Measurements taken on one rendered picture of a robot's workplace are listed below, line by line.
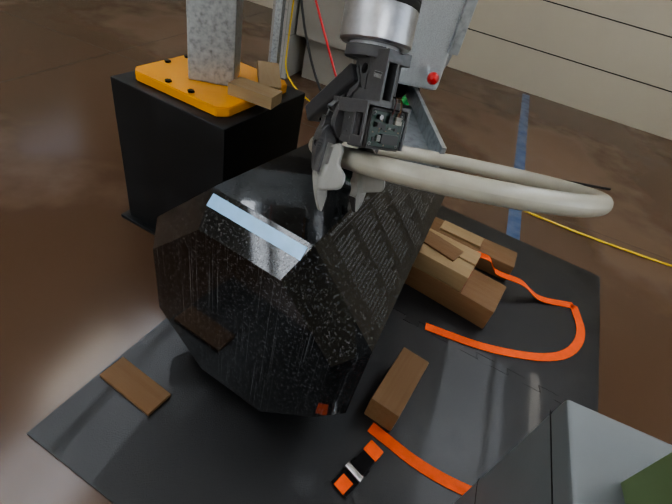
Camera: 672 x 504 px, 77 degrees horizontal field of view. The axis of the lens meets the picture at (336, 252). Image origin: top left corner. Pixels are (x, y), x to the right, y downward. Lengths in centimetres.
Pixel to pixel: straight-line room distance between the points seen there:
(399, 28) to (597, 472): 79
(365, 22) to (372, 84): 7
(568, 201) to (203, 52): 164
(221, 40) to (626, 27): 511
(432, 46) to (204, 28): 100
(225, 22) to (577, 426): 173
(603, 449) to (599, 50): 563
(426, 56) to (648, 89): 536
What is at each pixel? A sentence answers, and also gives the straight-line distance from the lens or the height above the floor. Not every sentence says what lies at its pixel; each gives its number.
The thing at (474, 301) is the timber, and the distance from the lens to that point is 217.
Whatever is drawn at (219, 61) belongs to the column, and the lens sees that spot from 196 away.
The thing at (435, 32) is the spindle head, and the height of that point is 128.
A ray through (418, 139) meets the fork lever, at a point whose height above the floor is 109.
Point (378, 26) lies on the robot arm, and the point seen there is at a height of 141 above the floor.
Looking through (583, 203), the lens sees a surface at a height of 129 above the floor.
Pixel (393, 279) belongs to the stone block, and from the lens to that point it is 131.
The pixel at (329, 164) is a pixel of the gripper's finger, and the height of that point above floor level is 124.
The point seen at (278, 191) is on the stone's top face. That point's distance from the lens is 122.
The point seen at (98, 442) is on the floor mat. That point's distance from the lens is 169.
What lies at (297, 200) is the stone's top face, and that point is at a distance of 120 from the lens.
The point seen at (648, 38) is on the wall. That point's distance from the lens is 635.
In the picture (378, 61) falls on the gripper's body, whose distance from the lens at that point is 54.
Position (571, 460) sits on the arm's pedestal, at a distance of 92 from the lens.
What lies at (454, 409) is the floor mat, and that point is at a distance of 191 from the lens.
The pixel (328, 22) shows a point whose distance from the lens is 426.
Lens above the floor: 151
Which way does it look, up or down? 40 degrees down
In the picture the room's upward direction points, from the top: 15 degrees clockwise
